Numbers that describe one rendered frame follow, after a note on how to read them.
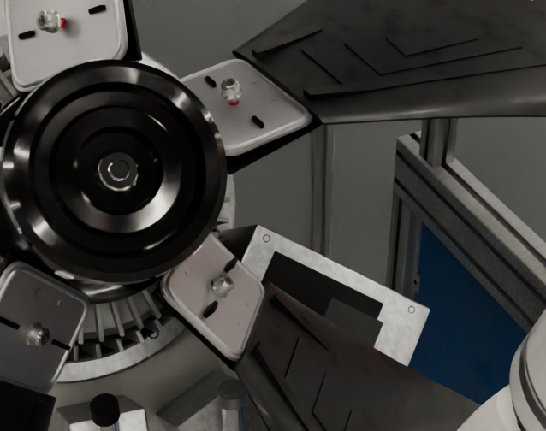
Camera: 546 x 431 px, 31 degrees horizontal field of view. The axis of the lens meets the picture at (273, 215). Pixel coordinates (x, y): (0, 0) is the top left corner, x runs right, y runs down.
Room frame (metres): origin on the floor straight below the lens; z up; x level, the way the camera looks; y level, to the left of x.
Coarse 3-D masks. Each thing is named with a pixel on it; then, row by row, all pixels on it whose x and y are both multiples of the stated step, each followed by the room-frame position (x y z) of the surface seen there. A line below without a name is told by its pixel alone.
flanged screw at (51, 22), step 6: (42, 12) 0.50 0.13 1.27; (48, 12) 0.50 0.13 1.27; (54, 12) 0.51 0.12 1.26; (36, 18) 0.50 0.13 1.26; (42, 18) 0.51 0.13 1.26; (48, 18) 0.50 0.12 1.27; (54, 18) 0.50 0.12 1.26; (60, 18) 0.51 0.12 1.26; (42, 24) 0.50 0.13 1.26; (48, 24) 0.50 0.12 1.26; (54, 24) 0.50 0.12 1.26; (60, 24) 0.50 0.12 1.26; (42, 30) 0.50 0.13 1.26; (48, 30) 0.50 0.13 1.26; (54, 30) 0.50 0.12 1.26
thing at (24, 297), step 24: (24, 264) 0.40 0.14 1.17; (0, 288) 0.38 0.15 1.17; (24, 288) 0.39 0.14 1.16; (48, 288) 0.41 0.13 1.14; (72, 288) 0.42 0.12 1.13; (0, 312) 0.37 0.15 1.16; (24, 312) 0.39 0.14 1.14; (48, 312) 0.40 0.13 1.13; (72, 312) 0.42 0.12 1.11; (0, 336) 0.37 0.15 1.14; (24, 336) 0.38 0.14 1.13; (72, 336) 0.41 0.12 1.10; (0, 360) 0.37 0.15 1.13; (24, 360) 0.38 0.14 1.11; (48, 360) 0.39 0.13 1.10; (24, 384) 0.38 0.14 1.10; (48, 384) 0.39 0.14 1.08
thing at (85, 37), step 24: (24, 0) 0.54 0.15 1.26; (48, 0) 0.53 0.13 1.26; (72, 0) 0.52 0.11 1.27; (96, 0) 0.51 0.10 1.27; (120, 0) 0.50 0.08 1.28; (24, 24) 0.53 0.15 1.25; (72, 24) 0.51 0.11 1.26; (96, 24) 0.50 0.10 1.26; (120, 24) 0.49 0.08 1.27; (24, 48) 0.52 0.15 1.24; (48, 48) 0.51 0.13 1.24; (72, 48) 0.50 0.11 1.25; (96, 48) 0.49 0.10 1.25; (120, 48) 0.48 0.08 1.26; (24, 72) 0.51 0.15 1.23; (48, 72) 0.50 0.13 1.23
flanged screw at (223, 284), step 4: (220, 276) 0.43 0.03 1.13; (224, 276) 0.43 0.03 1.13; (228, 276) 0.43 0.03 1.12; (212, 280) 0.43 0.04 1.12; (216, 280) 0.43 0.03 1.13; (220, 280) 0.43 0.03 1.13; (224, 280) 0.43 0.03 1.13; (228, 280) 0.43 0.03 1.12; (232, 280) 0.43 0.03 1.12; (212, 284) 0.43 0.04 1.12; (216, 284) 0.43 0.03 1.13; (220, 284) 0.43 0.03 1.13; (224, 284) 0.43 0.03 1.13; (228, 284) 0.43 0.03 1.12; (232, 284) 0.43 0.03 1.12; (212, 288) 0.43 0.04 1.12; (216, 288) 0.43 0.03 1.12; (220, 288) 0.43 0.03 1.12; (224, 288) 0.42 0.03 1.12; (228, 288) 0.43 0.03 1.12; (232, 288) 0.43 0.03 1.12; (216, 292) 0.42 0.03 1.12; (220, 292) 0.42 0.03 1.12; (224, 292) 0.42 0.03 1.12; (220, 296) 0.42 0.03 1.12; (224, 296) 0.43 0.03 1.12
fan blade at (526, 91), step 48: (336, 0) 0.61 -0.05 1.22; (384, 0) 0.61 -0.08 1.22; (432, 0) 0.60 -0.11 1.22; (480, 0) 0.60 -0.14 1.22; (528, 0) 0.61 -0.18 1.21; (240, 48) 0.57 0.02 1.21; (288, 48) 0.56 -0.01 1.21; (336, 48) 0.55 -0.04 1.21; (384, 48) 0.55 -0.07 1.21; (432, 48) 0.55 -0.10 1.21; (480, 48) 0.56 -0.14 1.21; (528, 48) 0.56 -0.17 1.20; (336, 96) 0.50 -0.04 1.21; (384, 96) 0.51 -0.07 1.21; (432, 96) 0.51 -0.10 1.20; (480, 96) 0.51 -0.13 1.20; (528, 96) 0.52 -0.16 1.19
